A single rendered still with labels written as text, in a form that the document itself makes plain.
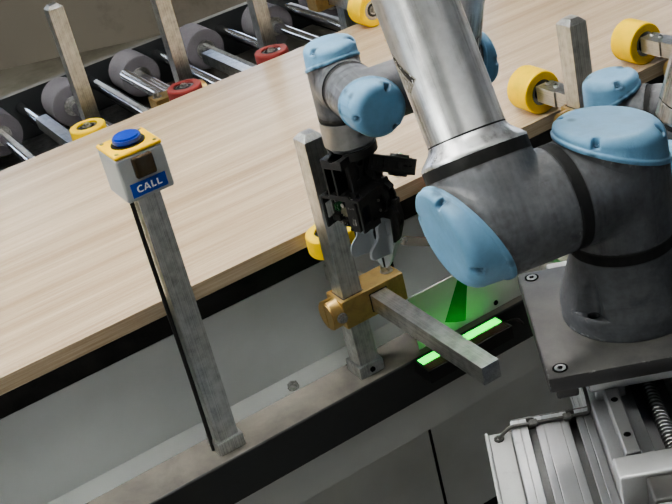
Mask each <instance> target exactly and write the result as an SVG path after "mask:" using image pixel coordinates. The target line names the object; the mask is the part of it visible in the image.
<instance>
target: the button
mask: <svg viewBox="0 0 672 504"><path fill-rule="evenodd" d="M140 138H141V132H140V131H139V130H137V129H127V130H123V131H120V132H118V133H117V134H115V135H114V136H113V138H112V140H111V141H112V144H113V145H114V146H116V147H126V146H130V145H132V144H134V143H136V142H138V141H139V140H140Z"/></svg>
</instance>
